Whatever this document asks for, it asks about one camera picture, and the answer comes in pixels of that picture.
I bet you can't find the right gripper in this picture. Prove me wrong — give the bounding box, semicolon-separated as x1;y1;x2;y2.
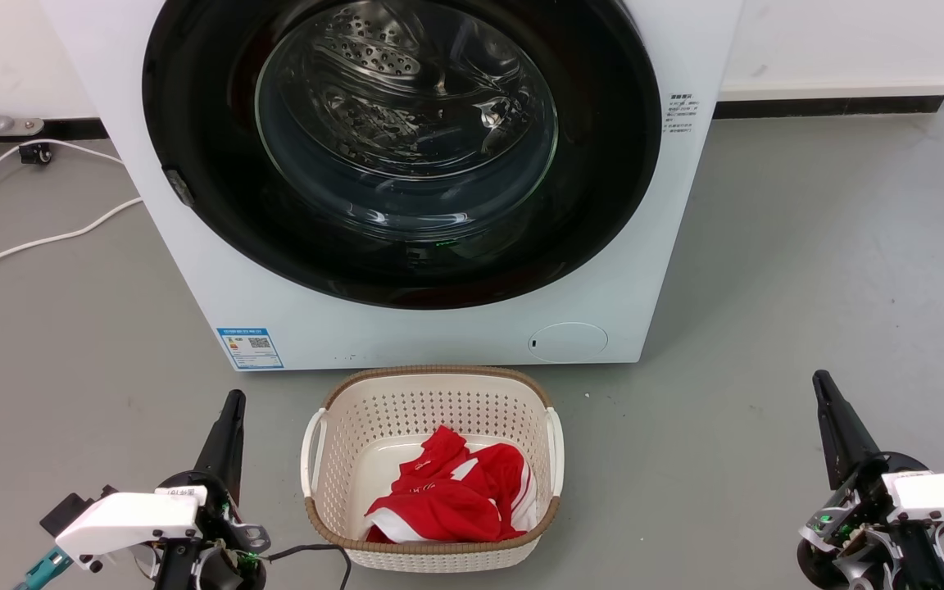
797;370;944;590

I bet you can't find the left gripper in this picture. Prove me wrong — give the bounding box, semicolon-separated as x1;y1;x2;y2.
152;390;270;590

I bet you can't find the black round washer door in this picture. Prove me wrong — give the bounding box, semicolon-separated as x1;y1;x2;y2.
143;0;663;311

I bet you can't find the white front-load washing machine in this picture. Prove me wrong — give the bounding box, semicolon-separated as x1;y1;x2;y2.
39;0;743;371

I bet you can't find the blue energy label sticker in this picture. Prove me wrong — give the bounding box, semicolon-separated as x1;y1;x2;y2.
216;328;284;371

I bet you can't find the cream perforated laundry basket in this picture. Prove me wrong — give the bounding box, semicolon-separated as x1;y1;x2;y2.
300;365;565;573

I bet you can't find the red and white garment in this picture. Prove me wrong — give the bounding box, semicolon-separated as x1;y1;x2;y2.
364;425;537;544

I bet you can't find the round white filter cover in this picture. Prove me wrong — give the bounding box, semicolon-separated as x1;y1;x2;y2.
528;322;609;364

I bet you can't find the small text instruction sticker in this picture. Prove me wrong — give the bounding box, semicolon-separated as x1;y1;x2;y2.
665;92;698;136

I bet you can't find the steel perforated washer drum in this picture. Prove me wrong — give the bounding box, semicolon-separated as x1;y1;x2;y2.
255;0;559;238

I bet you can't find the teal cable connector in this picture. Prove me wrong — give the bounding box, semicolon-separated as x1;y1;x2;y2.
15;547;73;590

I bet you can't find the white long floor cable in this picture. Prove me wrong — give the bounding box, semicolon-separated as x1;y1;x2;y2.
0;197;143;279

